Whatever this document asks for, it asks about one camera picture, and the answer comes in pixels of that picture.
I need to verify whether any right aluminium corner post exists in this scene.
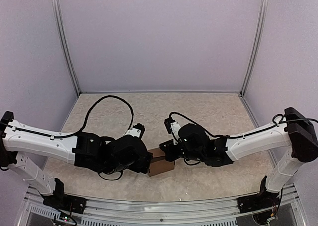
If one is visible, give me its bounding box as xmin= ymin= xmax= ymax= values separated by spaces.
xmin=240 ymin=0 xmax=269 ymax=98

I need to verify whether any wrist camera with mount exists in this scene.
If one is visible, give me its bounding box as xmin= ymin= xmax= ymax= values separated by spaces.
xmin=125 ymin=123 xmax=145 ymax=139
xmin=164 ymin=117 xmax=181 ymax=145

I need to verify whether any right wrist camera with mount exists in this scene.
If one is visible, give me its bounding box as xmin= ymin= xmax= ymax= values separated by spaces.
xmin=164 ymin=117 xmax=181 ymax=145

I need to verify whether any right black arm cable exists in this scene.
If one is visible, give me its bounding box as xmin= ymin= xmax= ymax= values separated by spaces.
xmin=168 ymin=111 xmax=318 ymax=140

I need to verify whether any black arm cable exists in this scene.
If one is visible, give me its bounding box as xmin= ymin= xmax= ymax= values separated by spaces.
xmin=59 ymin=95 xmax=135 ymax=139
xmin=168 ymin=111 xmax=318 ymax=140

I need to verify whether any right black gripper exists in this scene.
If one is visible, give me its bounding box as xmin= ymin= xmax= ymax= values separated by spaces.
xmin=159 ymin=138 xmax=204 ymax=162

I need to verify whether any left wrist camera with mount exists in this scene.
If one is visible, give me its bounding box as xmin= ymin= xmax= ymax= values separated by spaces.
xmin=125 ymin=123 xmax=145 ymax=139

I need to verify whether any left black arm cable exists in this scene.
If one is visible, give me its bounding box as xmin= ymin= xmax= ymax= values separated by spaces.
xmin=59 ymin=95 xmax=135 ymax=139

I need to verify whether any brown cardboard box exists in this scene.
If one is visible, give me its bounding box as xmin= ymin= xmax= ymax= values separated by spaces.
xmin=148 ymin=148 xmax=175 ymax=177

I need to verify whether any left aluminium corner post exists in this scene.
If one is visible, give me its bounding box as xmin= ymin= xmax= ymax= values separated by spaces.
xmin=51 ymin=0 xmax=81 ymax=97

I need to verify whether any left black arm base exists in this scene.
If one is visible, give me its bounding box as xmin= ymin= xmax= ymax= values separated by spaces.
xmin=41 ymin=178 xmax=87 ymax=214

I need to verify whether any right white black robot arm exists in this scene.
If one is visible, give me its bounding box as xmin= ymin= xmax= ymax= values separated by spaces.
xmin=159 ymin=107 xmax=318 ymax=208

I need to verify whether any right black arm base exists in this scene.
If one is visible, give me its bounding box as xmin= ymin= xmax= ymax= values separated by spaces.
xmin=237 ymin=176 xmax=281 ymax=213

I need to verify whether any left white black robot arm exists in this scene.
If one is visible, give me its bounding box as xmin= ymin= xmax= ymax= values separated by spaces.
xmin=0 ymin=111 xmax=153 ymax=209

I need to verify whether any front aluminium frame rail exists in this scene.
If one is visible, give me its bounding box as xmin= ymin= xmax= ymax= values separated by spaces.
xmin=14 ymin=184 xmax=309 ymax=226

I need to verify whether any aluminium corner post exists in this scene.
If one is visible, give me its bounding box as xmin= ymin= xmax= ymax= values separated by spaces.
xmin=240 ymin=0 xmax=269 ymax=98
xmin=51 ymin=0 xmax=81 ymax=97

